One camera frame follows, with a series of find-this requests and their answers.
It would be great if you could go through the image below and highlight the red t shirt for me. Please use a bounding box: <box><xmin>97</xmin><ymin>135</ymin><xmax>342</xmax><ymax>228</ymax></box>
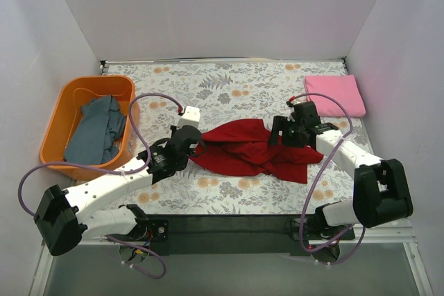
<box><xmin>190</xmin><ymin>119</ymin><xmax>323</xmax><ymax>184</ymax></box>

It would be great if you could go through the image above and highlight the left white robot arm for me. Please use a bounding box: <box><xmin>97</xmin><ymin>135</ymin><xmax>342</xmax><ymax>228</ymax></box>
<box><xmin>34</xmin><ymin>125</ymin><xmax>202</xmax><ymax>256</ymax></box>

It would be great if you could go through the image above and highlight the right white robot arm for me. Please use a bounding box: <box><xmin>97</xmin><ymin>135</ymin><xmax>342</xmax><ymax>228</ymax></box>
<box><xmin>268</xmin><ymin>102</ymin><xmax>413</xmax><ymax>239</ymax></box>

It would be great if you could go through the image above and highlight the folded pink t shirt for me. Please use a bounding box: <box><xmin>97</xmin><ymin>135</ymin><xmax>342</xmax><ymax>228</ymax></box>
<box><xmin>305</xmin><ymin>75</ymin><xmax>366</xmax><ymax>118</ymax></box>

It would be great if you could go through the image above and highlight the grey blue t shirt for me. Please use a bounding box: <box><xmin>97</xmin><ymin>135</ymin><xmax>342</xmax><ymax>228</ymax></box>
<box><xmin>63</xmin><ymin>95</ymin><xmax>126</xmax><ymax>165</ymax></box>

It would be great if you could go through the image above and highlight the orange plastic tub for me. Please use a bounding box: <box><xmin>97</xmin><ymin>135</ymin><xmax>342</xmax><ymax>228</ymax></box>
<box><xmin>40</xmin><ymin>75</ymin><xmax>137</xmax><ymax>181</ymax></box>

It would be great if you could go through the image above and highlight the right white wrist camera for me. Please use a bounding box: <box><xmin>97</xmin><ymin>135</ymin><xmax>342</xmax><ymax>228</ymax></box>
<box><xmin>286</xmin><ymin>96</ymin><xmax>306</xmax><ymax>112</ymax></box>

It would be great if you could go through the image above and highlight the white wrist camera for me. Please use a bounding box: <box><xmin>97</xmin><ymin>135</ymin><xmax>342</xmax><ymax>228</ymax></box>
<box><xmin>177</xmin><ymin>106</ymin><xmax>200</xmax><ymax>129</ymax></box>
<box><xmin>286</xmin><ymin>96</ymin><xmax>306</xmax><ymax>112</ymax></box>

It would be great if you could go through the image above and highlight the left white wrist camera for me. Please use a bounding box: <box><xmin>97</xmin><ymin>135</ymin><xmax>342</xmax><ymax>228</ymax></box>
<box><xmin>177</xmin><ymin>106</ymin><xmax>200</xmax><ymax>129</ymax></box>

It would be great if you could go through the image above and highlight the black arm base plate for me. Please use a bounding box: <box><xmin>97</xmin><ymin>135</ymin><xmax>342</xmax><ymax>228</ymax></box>
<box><xmin>115</xmin><ymin>215</ymin><xmax>341</xmax><ymax>256</ymax></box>

